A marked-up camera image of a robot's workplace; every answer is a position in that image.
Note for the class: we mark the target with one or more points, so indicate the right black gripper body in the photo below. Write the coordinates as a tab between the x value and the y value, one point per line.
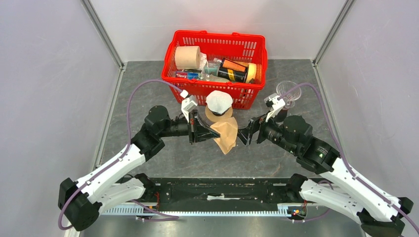
270	130

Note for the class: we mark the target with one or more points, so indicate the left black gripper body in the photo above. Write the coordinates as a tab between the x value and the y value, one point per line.
178	127

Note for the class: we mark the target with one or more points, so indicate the brown paper coffee filter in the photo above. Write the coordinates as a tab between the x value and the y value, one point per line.
228	130

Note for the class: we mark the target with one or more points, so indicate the round wooden dripper holder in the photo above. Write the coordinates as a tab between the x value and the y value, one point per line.
216	118

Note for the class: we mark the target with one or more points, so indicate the white paper coffee filter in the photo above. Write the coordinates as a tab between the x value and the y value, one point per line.
219	102

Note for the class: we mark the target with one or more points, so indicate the clear glass dripper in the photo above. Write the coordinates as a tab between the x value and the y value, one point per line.
291	97

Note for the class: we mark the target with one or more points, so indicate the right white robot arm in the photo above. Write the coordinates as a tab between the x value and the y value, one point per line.
378	213

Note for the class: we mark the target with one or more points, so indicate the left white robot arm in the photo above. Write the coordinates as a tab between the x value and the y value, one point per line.
84	200

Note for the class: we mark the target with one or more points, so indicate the dark red black cup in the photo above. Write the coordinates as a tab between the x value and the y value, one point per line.
281	115

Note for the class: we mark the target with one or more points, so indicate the blue red small box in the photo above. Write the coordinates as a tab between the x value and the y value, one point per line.
190	75

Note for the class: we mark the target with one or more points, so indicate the clear plastic bottle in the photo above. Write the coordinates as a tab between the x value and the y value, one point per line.
210	69

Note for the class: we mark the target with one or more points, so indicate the black orange can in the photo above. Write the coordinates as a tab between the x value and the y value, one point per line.
231	71

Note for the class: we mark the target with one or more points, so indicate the beige paper towel roll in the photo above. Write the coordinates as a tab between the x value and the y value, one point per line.
187	57

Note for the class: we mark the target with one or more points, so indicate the red plastic shopping basket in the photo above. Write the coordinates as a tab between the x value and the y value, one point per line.
235	46

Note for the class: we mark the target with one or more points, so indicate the white slotted cable duct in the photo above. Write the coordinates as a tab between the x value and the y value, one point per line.
137	210

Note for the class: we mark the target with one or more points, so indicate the right aluminium frame post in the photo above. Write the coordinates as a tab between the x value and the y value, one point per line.
333	31

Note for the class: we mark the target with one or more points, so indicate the aluminium frame post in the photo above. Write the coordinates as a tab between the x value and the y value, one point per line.
333	31
95	19

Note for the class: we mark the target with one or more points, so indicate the left aluminium frame post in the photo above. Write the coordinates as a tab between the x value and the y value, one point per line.
95	19

